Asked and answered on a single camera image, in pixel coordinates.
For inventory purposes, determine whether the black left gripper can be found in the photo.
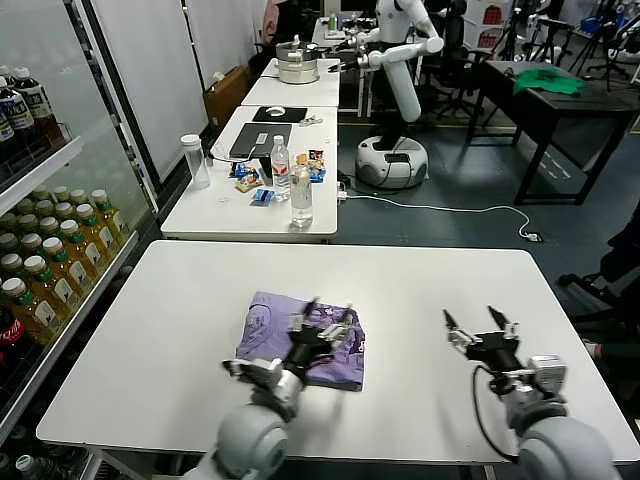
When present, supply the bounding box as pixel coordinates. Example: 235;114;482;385
283;298;356;375

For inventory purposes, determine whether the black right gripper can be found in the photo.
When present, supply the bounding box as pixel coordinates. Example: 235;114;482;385
441;304;527;377

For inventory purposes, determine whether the purple t-shirt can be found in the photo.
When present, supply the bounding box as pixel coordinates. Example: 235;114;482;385
234;291;369;393

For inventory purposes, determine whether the person in black clothes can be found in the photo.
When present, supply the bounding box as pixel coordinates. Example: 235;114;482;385
582;219;640;401

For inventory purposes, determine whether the black swivel chair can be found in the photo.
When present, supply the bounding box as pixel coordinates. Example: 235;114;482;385
557;272;619;322

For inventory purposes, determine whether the clear bottle white flip lid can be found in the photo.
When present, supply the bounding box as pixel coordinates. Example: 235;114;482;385
289;166;315;230

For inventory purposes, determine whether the large white desk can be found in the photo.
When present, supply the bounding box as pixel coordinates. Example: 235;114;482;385
160;106;340;239

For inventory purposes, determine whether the red label water bottle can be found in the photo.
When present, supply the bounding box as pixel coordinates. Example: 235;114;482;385
270;135;293;203

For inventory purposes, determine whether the black laptop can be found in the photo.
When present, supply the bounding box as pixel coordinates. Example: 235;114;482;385
228;122;294;161

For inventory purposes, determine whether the black mouse pad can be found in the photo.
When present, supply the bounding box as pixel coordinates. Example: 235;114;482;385
251;105;309;125

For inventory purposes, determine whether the clear tumbler white lid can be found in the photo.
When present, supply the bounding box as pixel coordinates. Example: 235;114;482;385
180;134;212;192

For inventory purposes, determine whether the small white desk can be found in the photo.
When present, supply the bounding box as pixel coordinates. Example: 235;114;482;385
241;57;342;109

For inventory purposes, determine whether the cardboard box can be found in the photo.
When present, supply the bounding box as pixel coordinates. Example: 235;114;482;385
203;66;254;130

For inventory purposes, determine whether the black table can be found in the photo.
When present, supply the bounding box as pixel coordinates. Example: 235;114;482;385
467;59;640;207

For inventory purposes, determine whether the white humanoid robot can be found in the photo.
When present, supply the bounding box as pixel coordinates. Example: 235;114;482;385
327;0;446;190

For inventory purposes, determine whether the green cloth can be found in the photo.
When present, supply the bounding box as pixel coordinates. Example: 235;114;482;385
513;67;591;96

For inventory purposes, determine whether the black office chair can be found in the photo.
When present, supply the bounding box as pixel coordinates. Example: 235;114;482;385
422;0;494;122

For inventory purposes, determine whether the glass door drinks cooler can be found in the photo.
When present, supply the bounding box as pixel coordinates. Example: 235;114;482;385
0;0;167;451

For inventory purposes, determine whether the white shelf rack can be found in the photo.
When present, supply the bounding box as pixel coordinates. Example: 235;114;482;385
462;0;507;51

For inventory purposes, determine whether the person in pink top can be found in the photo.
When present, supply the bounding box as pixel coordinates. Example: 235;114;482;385
263;0;284;47

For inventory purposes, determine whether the red cola bottle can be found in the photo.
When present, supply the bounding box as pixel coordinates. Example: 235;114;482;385
0;307;39;362

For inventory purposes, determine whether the green cap bottle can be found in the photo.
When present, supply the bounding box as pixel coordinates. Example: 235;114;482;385
14;454;62;480

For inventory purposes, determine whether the dark tea bottle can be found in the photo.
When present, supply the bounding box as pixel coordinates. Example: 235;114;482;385
0;74;35;164
12;67;65;149

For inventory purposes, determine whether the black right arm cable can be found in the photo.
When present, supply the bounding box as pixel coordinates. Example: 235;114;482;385
469;364;522;462

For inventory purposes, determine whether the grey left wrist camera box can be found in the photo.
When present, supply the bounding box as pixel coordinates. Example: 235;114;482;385
221;356;285;387

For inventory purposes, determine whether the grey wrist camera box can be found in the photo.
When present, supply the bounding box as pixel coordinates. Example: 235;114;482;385
526;354;570;400
221;356;285;387

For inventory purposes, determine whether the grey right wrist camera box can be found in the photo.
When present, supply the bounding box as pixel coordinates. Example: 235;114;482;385
526;354;570;400

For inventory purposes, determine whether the white floor cable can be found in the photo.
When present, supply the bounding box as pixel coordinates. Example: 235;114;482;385
344;192;532;237

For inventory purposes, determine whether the black charger cable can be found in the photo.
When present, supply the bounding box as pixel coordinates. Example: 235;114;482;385
204;142;251;167

